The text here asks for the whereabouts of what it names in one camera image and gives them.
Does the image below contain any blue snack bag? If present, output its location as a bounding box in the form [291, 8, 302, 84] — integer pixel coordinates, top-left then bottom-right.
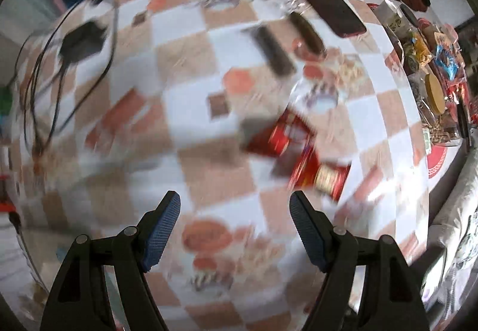
[434, 45, 464, 80]

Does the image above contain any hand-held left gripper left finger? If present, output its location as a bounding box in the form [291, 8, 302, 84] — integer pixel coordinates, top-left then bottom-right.
[39, 191, 182, 331]

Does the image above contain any black power adapter with cables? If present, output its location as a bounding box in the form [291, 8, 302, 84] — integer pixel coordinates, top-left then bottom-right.
[15, 0, 121, 156]

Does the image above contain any dark brown snack bar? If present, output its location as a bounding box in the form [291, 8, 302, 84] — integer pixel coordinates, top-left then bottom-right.
[289, 12, 326, 56]
[250, 25, 296, 77]

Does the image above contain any red packet with yellow label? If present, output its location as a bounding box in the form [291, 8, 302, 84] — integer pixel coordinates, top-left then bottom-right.
[286, 146, 352, 202]

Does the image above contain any white sofa cover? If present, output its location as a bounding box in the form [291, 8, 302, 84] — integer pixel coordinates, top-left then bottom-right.
[429, 152, 478, 317]

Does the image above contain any black smartphone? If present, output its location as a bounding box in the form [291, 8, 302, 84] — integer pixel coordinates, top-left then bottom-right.
[278, 0, 367, 38]

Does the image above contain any checkered printed tablecloth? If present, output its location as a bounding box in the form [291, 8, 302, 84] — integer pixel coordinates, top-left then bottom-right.
[7, 0, 430, 331]

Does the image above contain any red snack packet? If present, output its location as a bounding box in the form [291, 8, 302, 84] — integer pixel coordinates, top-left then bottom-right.
[244, 109, 318, 160]

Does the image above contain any red round mat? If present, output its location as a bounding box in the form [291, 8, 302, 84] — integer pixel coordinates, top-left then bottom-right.
[426, 144, 449, 179]

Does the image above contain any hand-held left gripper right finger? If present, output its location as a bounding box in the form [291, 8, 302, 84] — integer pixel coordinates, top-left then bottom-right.
[289, 191, 428, 331]

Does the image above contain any round wooden lid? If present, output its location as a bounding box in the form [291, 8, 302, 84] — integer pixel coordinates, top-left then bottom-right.
[424, 73, 447, 115]

